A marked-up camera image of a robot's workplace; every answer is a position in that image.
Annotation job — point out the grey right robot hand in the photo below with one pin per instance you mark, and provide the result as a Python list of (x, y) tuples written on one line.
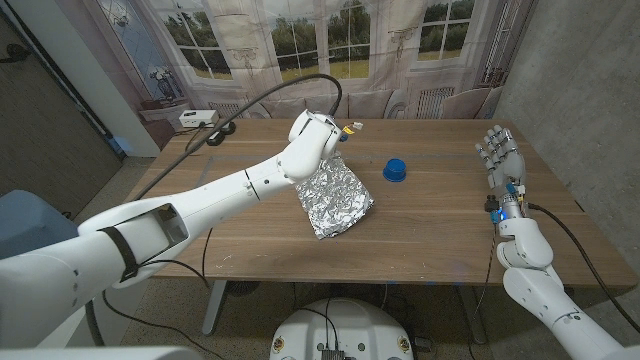
[(507, 165)]

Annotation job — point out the crinkled aluminum foil sheet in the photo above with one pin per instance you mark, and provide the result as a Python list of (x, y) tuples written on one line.
[(335, 200)]

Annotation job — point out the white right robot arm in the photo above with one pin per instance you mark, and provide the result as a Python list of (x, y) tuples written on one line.
[(540, 290)]

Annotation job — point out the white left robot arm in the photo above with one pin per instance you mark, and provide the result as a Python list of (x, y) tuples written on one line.
[(200, 205)]

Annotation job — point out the blue plastic cup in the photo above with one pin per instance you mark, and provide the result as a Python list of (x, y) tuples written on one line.
[(394, 170)]

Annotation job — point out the grey table leg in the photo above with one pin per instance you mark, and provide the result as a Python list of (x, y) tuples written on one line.
[(214, 305), (472, 315)]

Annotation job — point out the white robot torso base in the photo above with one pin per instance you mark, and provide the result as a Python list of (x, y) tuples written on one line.
[(342, 330)]

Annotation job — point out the printed window scene backdrop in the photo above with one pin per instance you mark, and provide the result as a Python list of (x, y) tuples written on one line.
[(300, 40)]

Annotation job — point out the white power strip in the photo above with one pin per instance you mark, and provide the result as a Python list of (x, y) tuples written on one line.
[(197, 118)]

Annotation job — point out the blue upholstered chair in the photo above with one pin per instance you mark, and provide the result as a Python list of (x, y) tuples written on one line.
[(30, 225)]

